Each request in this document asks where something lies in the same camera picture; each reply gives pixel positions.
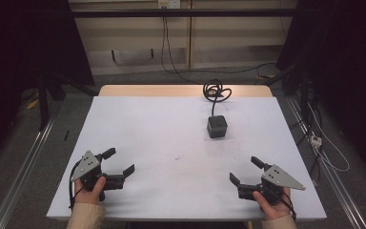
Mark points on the person's left hand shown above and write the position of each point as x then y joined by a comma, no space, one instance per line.
87,196

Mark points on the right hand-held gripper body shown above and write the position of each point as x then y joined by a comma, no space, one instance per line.
278,179

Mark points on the white power strip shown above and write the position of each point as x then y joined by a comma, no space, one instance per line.
316,141

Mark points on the person's right hand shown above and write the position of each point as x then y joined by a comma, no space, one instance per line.
274,210

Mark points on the white wall outlet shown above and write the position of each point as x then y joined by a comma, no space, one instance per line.
169,3

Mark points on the black horizontal frame bar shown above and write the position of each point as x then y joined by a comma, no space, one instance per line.
184,12

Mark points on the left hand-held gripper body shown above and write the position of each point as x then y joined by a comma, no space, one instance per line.
87,163

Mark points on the black metal stand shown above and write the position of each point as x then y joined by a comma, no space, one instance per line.
43,101

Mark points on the metal floor rail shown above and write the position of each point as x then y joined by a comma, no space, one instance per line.
19,173
336,184

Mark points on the black cube power adapter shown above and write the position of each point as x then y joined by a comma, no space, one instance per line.
217,126

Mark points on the black curtain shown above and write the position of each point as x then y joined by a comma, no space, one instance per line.
346,63
25,44

